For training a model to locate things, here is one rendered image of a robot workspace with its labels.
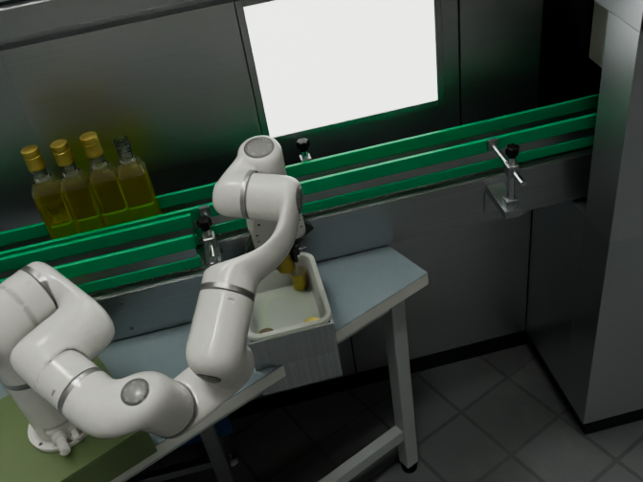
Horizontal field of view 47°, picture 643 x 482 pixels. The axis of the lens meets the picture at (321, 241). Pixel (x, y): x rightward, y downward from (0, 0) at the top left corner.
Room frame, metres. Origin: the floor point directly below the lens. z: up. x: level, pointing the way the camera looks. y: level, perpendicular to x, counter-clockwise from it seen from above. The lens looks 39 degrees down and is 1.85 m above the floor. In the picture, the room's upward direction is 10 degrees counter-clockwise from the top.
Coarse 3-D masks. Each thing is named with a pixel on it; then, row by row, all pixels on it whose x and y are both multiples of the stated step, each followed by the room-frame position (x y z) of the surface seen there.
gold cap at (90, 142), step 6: (90, 132) 1.33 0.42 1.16; (84, 138) 1.31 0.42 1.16; (90, 138) 1.30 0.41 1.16; (96, 138) 1.31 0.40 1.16; (84, 144) 1.30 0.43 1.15; (90, 144) 1.30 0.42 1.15; (96, 144) 1.30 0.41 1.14; (84, 150) 1.31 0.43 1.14; (90, 150) 1.30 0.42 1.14; (96, 150) 1.30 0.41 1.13; (102, 150) 1.32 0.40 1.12; (90, 156) 1.30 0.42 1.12; (96, 156) 1.30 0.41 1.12
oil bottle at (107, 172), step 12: (96, 168) 1.30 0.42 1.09; (108, 168) 1.30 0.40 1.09; (96, 180) 1.29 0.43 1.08; (108, 180) 1.29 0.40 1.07; (96, 192) 1.29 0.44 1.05; (108, 192) 1.29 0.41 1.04; (120, 192) 1.29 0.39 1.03; (108, 204) 1.29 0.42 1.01; (120, 204) 1.29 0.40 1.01; (108, 216) 1.29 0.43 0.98; (120, 216) 1.29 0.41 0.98
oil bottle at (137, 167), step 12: (120, 168) 1.30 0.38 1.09; (132, 168) 1.29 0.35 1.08; (144, 168) 1.31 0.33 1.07; (120, 180) 1.29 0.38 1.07; (132, 180) 1.29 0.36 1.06; (144, 180) 1.29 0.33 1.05; (132, 192) 1.29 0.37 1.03; (144, 192) 1.29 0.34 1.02; (132, 204) 1.29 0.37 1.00; (144, 204) 1.29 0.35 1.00; (156, 204) 1.31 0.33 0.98; (132, 216) 1.29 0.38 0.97; (144, 216) 1.29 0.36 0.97
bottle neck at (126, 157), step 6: (120, 138) 1.33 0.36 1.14; (126, 138) 1.32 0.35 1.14; (114, 144) 1.31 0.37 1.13; (120, 144) 1.30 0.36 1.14; (126, 144) 1.31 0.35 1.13; (120, 150) 1.30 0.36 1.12; (126, 150) 1.31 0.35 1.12; (120, 156) 1.31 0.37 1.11; (126, 156) 1.30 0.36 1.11; (132, 156) 1.31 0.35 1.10; (126, 162) 1.30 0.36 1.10
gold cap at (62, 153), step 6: (54, 144) 1.30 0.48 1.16; (60, 144) 1.30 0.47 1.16; (66, 144) 1.30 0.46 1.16; (54, 150) 1.29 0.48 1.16; (60, 150) 1.29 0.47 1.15; (66, 150) 1.30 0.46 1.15; (60, 156) 1.29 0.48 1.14; (66, 156) 1.29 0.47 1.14; (72, 156) 1.30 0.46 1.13; (60, 162) 1.29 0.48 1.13; (66, 162) 1.29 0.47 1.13; (72, 162) 1.30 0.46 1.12
